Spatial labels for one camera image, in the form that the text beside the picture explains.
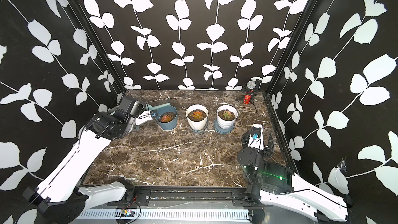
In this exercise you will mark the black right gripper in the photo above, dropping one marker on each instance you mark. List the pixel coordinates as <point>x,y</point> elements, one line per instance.
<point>268,152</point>

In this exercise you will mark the mint green watering can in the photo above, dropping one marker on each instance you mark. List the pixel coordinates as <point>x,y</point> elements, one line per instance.
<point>152,110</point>

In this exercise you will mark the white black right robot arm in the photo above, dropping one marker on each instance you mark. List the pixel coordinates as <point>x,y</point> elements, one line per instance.
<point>276,185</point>

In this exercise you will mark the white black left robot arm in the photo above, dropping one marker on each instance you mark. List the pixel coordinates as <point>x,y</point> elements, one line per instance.
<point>60,199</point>

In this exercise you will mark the orange red succulent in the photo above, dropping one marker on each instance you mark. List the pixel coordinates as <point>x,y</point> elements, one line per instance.
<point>165,118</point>

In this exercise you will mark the red green succulent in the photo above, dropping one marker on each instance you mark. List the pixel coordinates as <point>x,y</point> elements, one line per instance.
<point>197,115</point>

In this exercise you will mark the blue ribbed plant pot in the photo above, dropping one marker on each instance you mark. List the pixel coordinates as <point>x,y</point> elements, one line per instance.
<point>170,125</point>

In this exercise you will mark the blue saucer under white pot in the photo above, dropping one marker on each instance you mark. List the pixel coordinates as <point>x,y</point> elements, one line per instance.
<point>220,130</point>

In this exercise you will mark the white ringed plant pot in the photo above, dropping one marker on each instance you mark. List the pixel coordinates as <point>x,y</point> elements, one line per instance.
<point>226,124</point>

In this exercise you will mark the red microphone on tripod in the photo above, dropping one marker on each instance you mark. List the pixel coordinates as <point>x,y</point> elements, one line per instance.
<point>250,89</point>

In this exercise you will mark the blue saucer under cream pot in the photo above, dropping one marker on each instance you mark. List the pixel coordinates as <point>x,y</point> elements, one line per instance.
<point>198,131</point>

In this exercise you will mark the cream ribbed plant pot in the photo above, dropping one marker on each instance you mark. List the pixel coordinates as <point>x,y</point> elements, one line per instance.
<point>197,125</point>

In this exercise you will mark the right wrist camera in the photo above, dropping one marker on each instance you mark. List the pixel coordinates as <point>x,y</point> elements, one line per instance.
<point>256,137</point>

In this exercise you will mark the black front mounting rail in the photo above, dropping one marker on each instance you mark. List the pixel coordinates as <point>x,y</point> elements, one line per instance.
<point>236,195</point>

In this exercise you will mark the white slotted cable duct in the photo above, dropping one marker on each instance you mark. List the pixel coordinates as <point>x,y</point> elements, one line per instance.
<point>167,214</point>

